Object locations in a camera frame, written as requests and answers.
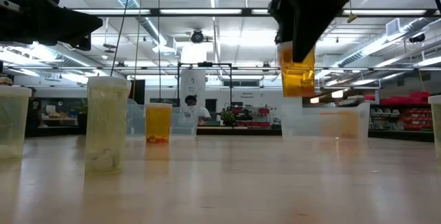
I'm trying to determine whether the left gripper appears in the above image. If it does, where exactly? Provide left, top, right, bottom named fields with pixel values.
left=0, top=0, right=104, bottom=52

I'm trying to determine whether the orange pill bottle white cap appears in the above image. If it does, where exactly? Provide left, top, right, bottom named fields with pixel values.
left=145, top=102, right=173, bottom=145
left=277, top=40, right=316, bottom=99

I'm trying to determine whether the tall clear pill bottle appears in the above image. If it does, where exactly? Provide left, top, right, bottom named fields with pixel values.
left=85, top=75, right=132, bottom=175

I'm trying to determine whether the clear plastic bin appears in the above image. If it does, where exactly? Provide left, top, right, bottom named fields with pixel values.
left=280, top=100, right=371, bottom=141
left=126, top=99, right=199, bottom=138

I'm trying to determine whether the wide clear pill bottle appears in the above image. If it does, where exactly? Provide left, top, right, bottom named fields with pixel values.
left=427, top=94, right=441, bottom=165
left=0, top=85, right=32, bottom=159

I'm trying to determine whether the potted green plant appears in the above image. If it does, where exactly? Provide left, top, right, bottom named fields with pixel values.
left=76, top=98, right=89, bottom=134

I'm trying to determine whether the black monitor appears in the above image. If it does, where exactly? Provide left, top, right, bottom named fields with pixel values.
left=130, top=79, right=146, bottom=106

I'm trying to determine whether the white vent box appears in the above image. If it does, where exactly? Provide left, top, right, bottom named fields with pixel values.
left=385, top=17, right=401, bottom=37

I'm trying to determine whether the shelf with red items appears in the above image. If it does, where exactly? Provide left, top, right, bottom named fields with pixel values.
left=231, top=105, right=282, bottom=129

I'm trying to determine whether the white sign pillar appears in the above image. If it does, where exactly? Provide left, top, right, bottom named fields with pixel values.
left=179, top=69, right=207, bottom=108

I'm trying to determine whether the black ceiling fixture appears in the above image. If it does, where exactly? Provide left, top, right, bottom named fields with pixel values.
left=409, top=33, right=427, bottom=44

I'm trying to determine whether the person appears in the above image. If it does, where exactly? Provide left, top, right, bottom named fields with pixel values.
left=178, top=94, right=213, bottom=127

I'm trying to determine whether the rack of red bins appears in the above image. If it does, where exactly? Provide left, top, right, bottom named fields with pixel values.
left=364, top=91, right=435, bottom=132

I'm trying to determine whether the black hanging cable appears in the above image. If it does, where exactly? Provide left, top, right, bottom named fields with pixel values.
left=109, top=0, right=134, bottom=77
left=157, top=0, right=162, bottom=100

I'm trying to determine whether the black overhead camera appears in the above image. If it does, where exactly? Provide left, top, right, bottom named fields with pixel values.
left=190, top=29, right=205, bottom=44

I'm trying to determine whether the black tube frame stand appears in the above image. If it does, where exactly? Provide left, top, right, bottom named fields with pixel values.
left=176, top=61, right=234, bottom=110

